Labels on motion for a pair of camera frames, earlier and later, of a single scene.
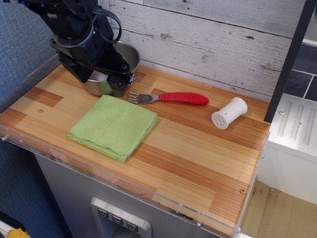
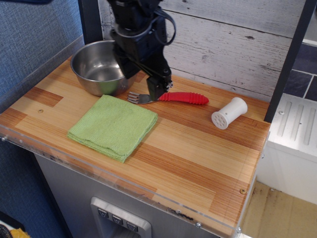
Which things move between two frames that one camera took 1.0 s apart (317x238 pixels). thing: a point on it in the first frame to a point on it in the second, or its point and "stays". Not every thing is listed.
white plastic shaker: x=221 y=119 stays
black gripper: x=94 y=47 to x=148 y=48
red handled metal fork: x=187 y=97 stays
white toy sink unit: x=289 y=163 stays
